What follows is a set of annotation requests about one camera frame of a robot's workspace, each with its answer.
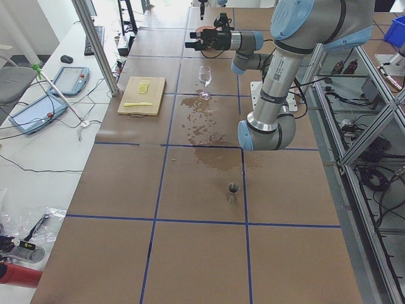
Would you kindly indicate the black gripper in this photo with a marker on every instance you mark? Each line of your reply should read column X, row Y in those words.
column 222, row 40

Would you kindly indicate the steel double jigger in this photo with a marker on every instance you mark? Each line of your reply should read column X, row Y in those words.
column 233, row 190

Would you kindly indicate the clear wine glass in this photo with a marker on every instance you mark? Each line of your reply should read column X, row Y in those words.
column 205, row 78

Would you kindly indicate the pink bowl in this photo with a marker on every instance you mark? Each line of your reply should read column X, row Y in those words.
column 201, row 29

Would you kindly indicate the bamboo cutting board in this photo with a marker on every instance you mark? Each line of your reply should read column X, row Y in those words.
column 154, row 95

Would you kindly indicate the yellow plastic knife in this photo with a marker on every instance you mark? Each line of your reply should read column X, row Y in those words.
column 137, row 104

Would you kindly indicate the black computer mouse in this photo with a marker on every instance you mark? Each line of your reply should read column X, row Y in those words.
column 66, row 59

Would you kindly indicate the far blue teach pendant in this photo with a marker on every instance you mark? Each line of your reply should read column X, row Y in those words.
column 71, row 80

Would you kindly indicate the blue teach pendant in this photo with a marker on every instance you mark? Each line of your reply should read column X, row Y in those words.
column 38, row 114
column 71, row 80

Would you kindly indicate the near blue teach pendant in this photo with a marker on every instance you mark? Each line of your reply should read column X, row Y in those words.
column 38, row 114

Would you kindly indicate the grey office chair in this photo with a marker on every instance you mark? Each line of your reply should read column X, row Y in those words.
column 15, row 80

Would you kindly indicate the blue storage bin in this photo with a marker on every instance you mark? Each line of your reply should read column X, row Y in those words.
column 396, row 32

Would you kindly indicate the red cylinder bottle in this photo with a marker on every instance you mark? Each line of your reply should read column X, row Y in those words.
column 17, row 275

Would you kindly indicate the aluminium frame post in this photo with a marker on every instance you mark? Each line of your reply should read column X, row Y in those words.
column 88, row 26

